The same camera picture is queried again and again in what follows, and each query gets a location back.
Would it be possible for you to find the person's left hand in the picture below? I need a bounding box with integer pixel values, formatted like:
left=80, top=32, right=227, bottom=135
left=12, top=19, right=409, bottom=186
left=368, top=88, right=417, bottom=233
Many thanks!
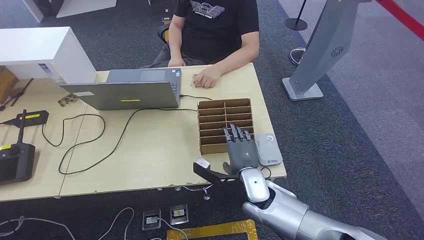
left=193, top=66, right=222, bottom=89

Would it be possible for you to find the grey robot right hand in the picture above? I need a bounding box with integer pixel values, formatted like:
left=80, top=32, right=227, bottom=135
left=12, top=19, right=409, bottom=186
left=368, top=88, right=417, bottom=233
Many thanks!
left=221, top=123, right=260, bottom=176

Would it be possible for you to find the person's right hand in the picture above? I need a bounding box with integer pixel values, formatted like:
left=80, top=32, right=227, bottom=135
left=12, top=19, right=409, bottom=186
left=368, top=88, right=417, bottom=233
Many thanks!
left=167, top=57, right=187, bottom=68

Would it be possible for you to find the cardboard slot organizer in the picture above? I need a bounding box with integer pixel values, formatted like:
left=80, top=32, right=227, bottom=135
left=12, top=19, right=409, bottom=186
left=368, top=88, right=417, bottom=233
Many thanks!
left=197, top=98, right=256, bottom=156

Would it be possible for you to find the grey card reader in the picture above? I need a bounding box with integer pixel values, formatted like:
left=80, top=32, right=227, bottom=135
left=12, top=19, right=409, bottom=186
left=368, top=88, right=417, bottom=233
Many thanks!
left=254, top=133, right=284, bottom=167

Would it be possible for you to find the person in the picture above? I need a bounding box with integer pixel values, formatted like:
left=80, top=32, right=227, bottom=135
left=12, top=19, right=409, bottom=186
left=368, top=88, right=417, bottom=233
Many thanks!
left=140, top=0, right=260, bottom=89

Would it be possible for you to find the grey laptop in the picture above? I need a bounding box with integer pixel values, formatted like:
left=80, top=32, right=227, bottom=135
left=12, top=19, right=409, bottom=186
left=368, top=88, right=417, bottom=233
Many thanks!
left=60, top=67, right=183, bottom=111

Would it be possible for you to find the floor socket with yellow label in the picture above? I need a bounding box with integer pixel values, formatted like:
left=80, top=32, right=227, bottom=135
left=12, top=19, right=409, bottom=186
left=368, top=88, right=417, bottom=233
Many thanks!
left=169, top=203, right=190, bottom=226

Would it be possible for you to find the chrome stanchion base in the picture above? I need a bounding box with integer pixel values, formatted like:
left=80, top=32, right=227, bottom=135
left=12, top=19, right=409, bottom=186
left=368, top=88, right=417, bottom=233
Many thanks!
left=289, top=47, right=307, bottom=66

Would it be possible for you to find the white furniture panel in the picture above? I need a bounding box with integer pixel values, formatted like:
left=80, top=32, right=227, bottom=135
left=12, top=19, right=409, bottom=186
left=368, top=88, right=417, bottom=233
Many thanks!
left=23, top=0, right=118, bottom=23

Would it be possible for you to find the floor socket with white plug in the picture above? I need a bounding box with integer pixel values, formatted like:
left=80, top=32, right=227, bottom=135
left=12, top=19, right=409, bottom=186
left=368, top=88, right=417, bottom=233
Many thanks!
left=142, top=209, right=162, bottom=231

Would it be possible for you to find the silver kiosk stand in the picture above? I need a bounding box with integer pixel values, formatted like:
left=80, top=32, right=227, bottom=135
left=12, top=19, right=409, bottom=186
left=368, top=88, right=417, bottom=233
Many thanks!
left=282, top=0, right=374, bottom=102

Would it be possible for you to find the white cabinet box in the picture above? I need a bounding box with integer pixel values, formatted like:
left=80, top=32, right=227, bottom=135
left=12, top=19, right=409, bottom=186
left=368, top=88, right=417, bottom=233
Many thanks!
left=0, top=26, right=98, bottom=85

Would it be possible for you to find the black power adapter yellow label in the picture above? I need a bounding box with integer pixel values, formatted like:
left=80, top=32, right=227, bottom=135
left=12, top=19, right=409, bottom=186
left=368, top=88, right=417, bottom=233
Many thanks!
left=3, top=109, right=50, bottom=128

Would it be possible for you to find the small black tripod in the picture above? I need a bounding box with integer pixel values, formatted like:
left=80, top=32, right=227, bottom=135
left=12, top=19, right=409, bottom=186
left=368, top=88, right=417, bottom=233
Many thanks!
left=0, top=77, right=35, bottom=112

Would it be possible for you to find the brown wooden box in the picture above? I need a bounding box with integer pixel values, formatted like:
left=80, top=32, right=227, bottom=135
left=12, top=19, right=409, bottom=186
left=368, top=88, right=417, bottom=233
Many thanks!
left=0, top=65, right=20, bottom=104

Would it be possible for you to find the black remote controller with antenna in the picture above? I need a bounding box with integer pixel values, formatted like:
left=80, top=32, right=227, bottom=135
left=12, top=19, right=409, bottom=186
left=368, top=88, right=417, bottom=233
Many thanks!
left=0, top=109, right=37, bottom=186

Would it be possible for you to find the red strip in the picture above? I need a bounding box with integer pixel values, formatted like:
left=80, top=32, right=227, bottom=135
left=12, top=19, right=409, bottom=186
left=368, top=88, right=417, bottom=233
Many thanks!
left=376, top=0, right=424, bottom=41

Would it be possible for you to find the black laptop power cable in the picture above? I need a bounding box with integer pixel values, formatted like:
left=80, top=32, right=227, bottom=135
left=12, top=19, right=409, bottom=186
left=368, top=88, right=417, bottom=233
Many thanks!
left=42, top=94, right=214, bottom=175

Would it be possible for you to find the right wrist camera on black bracket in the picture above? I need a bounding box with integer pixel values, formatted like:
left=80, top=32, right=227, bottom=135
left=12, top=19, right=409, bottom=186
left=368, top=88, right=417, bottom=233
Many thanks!
left=193, top=157, right=243, bottom=186

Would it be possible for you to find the thin grey wire loop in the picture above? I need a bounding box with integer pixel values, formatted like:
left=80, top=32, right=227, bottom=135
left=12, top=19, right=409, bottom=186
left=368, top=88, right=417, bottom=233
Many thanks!
left=174, top=183, right=216, bottom=202

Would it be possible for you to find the yellow tape frame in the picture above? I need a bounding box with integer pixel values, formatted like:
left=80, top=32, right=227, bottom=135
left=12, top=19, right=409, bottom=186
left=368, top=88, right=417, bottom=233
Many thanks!
left=166, top=218, right=259, bottom=240

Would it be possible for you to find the white cable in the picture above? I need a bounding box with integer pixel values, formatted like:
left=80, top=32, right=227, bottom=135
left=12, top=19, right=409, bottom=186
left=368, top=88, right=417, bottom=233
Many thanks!
left=149, top=216, right=190, bottom=240
left=97, top=206, right=136, bottom=240
left=0, top=215, right=78, bottom=240

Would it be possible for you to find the black stanchion post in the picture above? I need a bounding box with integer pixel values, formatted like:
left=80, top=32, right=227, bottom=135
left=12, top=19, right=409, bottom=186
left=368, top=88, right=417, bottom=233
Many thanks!
left=285, top=0, right=310, bottom=32

